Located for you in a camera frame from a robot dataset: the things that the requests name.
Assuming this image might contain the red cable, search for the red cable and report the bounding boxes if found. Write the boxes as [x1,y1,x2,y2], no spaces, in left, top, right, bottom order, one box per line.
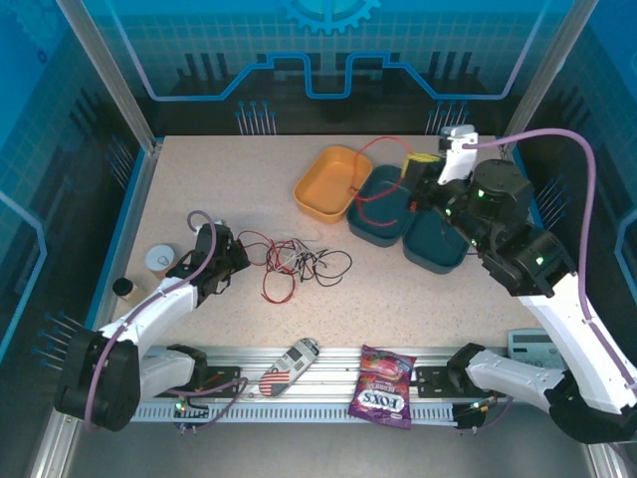
[347,135,415,228]
[236,229,300,305]

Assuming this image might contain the orange plastic tray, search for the orange plastic tray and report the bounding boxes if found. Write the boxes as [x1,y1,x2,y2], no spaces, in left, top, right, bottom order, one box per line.
[293,144,374,224]

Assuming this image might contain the flag pattern pouch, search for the flag pattern pouch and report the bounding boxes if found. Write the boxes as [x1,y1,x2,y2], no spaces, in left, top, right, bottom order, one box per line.
[258,337,320,399]

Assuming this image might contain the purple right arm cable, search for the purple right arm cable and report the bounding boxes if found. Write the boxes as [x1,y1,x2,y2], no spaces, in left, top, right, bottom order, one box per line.
[462,127,637,394]

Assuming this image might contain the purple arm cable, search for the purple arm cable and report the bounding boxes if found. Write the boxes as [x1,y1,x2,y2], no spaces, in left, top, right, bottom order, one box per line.
[83,208,250,434]
[462,127,637,394]

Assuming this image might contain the black cable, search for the black cable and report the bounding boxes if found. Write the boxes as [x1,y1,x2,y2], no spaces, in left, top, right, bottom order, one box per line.
[265,239,354,289]

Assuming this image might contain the grey calculator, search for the grey calculator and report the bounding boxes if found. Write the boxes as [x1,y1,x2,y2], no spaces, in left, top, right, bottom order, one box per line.
[507,328,563,369]

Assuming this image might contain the slotted white cable duct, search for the slotted white cable duct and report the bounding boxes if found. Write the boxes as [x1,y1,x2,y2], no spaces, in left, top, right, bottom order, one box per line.
[131,400,459,424]

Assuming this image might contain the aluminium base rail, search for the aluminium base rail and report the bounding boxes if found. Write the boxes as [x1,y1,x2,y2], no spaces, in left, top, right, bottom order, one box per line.
[131,343,517,405]

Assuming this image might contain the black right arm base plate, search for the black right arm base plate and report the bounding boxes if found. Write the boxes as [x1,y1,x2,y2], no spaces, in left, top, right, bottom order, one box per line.
[415,365,504,399]

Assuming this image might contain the teal plastic tray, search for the teal plastic tray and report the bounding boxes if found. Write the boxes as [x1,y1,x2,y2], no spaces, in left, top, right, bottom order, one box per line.
[346,163,417,249]
[401,208,470,275]

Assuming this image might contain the aluminium frame post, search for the aluminium frame post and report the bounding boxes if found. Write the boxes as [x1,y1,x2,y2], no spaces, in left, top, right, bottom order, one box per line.
[57,0,163,153]
[499,0,591,155]

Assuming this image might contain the purple candy bag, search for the purple candy bag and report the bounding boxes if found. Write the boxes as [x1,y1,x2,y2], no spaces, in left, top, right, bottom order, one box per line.
[346,344,418,432]

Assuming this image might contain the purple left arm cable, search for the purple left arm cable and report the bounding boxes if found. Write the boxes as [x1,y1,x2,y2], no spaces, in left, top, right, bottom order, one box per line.
[83,208,250,434]

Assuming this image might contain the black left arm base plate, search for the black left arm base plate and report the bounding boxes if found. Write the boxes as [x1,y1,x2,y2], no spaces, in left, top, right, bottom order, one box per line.
[151,365,243,399]

